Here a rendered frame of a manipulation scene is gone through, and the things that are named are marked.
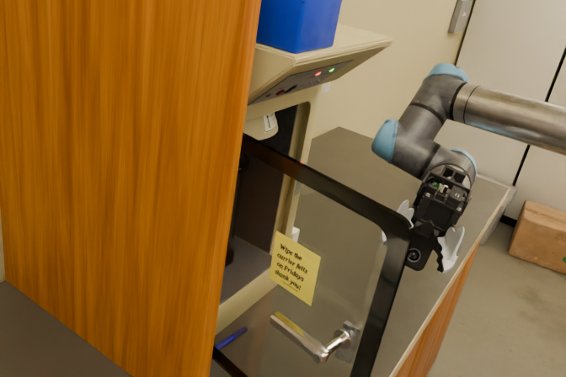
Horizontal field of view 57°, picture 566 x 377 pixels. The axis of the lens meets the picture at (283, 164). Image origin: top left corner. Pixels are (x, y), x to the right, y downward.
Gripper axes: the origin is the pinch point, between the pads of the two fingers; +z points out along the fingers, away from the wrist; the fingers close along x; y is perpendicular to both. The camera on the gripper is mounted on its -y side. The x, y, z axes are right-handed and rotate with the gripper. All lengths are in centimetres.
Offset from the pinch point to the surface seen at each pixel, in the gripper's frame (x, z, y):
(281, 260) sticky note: -14.8, 9.2, -4.2
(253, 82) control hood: -26.8, 6.3, 15.9
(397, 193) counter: -13, -90, -34
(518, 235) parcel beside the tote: 51, -262, -103
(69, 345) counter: -45, 13, -39
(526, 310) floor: 65, -207, -117
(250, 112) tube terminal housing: -30.7, -3.9, 7.7
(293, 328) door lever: -8.9, 15.4, -7.7
